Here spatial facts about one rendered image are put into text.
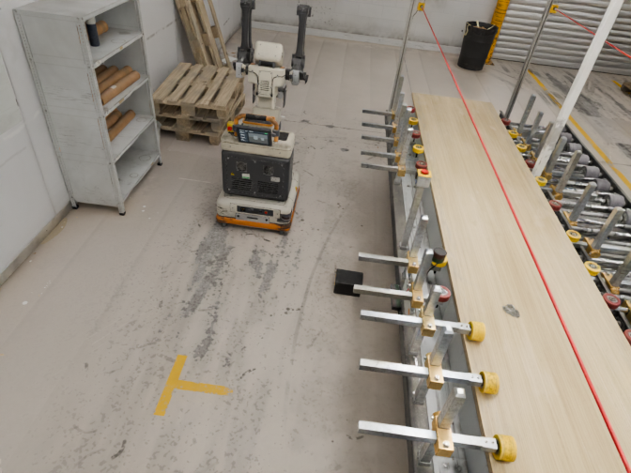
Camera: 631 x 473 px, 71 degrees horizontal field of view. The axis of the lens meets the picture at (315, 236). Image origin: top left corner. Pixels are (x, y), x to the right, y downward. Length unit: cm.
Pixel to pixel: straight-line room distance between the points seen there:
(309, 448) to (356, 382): 50
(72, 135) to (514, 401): 335
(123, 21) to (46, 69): 91
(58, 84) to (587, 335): 353
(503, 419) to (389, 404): 108
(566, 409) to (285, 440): 139
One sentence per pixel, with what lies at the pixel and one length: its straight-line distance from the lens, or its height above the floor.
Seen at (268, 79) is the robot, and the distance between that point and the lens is 357.
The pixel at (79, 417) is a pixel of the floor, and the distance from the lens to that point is 286.
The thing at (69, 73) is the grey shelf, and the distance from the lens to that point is 363.
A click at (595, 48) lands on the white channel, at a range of 328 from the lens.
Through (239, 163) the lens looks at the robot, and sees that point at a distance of 354.
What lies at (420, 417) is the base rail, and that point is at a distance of 199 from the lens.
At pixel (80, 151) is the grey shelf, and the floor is 57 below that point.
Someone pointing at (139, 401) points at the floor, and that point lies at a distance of 282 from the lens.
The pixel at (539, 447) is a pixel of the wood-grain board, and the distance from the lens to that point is 188.
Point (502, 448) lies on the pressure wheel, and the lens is 172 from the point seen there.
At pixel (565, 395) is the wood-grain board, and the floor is 90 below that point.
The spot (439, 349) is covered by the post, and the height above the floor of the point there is 107.
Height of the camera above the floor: 236
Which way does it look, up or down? 39 degrees down
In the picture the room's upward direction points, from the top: 7 degrees clockwise
